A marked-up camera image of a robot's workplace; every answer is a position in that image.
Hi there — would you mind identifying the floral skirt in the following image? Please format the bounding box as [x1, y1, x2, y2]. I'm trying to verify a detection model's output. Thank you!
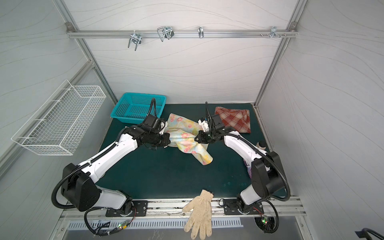
[165, 113, 213, 165]

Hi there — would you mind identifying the red plaid skirt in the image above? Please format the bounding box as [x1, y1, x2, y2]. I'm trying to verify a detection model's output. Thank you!
[215, 107, 251, 134]

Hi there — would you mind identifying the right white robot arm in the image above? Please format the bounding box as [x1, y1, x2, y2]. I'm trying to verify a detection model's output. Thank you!
[195, 103, 291, 206]

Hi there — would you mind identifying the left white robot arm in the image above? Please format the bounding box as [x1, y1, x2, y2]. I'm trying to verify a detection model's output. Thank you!
[51, 98, 171, 216]

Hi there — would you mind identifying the green table mat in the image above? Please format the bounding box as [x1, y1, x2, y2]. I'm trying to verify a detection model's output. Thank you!
[95, 103, 287, 200]

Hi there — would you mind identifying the teal plastic basket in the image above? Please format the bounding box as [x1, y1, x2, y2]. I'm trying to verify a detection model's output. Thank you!
[111, 93, 167, 124]

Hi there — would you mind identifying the purple snack packet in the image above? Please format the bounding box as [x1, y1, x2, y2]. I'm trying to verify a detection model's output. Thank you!
[244, 160, 252, 179]

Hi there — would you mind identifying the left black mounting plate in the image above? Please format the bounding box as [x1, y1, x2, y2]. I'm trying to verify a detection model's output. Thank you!
[106, 200, 149, 217]

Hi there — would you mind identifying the black mounting plate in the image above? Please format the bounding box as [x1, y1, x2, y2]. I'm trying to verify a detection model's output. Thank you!
[106, 200, 149, 217]
[219, 198, 264, 216]

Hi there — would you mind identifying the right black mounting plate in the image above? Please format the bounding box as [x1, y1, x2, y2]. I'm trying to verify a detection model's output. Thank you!
[219, 198, 264, 216]

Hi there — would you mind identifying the beige knitted glove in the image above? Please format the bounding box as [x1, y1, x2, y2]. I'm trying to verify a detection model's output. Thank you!
[182, 189, 214, 240]

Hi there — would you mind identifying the white ventilation grille strip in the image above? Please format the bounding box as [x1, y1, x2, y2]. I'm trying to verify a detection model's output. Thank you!
[67, 217, 244, 231]

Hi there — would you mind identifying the small metal clip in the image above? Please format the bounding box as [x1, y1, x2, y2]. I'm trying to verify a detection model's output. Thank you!
[198, 26, 204, 39]

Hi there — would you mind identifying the metal U-bolt hook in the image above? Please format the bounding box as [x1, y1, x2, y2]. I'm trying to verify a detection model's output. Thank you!
[128, 31, 142, 51]

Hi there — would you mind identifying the metal double hook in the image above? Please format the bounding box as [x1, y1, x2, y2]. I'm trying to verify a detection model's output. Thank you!
[157, 26, 175, 42]

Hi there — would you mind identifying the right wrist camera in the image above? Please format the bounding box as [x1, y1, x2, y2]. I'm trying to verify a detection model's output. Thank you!
[198, 119, 210, 132]

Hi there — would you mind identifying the white wire wall basket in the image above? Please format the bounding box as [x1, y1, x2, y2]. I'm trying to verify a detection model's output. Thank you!
[11, 80, 106, 156]

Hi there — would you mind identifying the right base cable bundle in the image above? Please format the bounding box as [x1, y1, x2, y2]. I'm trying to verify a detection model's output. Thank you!
[254, 200, 280, 234]

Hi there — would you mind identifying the base cable bundle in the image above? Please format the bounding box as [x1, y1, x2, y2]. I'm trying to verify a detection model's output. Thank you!
[83, 206, 137, 237]
[254, 200, 280, 234]

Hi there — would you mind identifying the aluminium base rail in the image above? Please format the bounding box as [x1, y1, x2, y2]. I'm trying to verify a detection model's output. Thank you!
[60, 197, 307, 220]

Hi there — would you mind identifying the left base cable bundle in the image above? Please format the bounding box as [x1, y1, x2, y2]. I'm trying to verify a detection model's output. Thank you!
[83, 206, 137, 237]

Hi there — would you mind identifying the metal bracket with screws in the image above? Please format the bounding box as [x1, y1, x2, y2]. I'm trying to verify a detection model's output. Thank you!
[260, 27, 287, 39]

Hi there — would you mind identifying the horizontal aluminium rail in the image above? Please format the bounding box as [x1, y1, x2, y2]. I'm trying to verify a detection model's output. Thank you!
[67, 29, 299, 39]

